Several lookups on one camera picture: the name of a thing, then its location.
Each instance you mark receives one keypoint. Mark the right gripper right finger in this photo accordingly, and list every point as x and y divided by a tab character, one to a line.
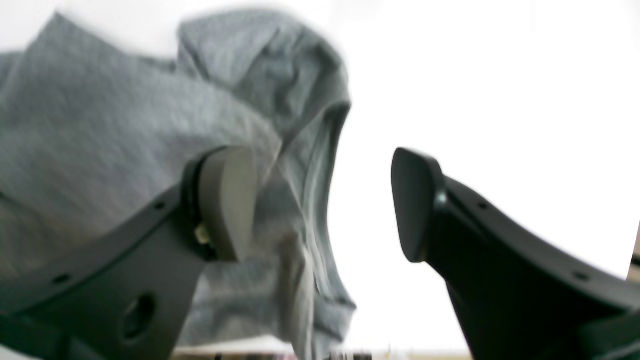
516	297

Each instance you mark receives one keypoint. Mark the grey t-shirt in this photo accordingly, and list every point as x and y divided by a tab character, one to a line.
91	134

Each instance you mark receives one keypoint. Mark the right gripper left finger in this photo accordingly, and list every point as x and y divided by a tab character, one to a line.
126	296

